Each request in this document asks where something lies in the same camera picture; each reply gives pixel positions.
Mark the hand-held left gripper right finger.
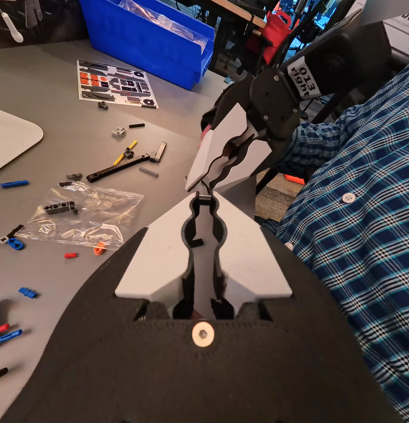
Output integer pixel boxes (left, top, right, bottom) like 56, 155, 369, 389
209, 191, 293, 318

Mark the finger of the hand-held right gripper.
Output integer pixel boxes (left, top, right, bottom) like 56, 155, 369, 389
209, 130, 275, 190
185, 102, 250, 193

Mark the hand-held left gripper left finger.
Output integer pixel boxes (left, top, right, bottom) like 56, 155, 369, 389
115, 192, 202, 319

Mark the person's right forearm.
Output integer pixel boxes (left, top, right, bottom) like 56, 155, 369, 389
280, 104, 383, 177

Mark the short black lego beam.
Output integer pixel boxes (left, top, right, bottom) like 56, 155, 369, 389
149, 141, 168, 164

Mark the yellow lego axle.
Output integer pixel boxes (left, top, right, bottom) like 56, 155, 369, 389
112, 139, 138, 166

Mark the black lego gear rack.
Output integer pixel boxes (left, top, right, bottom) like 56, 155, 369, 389
86, 152, 151, 184

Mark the dark grey angled lego beam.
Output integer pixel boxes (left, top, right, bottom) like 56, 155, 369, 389
43, 200, 79, 215

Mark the red fabric bag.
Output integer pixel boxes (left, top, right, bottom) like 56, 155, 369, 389
247, 9, 293, 65

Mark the wooden work desk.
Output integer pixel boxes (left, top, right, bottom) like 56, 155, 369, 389
204, 0, 268, 67

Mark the sticker sheet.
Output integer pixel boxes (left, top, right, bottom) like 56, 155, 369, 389
77, 59, 159, 109

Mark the blue plaid shirt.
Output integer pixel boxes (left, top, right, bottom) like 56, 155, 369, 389
275, 59, 409, 422

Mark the blue plastic box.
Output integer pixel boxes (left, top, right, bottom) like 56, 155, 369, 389
80, 0, 215, 91

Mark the large clear plastic bag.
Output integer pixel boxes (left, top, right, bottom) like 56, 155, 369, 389
118, 0, 209, 51

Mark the white printed box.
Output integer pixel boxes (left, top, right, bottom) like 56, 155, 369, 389
383, 0, 409, 59

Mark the white flat board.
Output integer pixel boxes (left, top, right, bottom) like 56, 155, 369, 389
0, 106, 44, 175

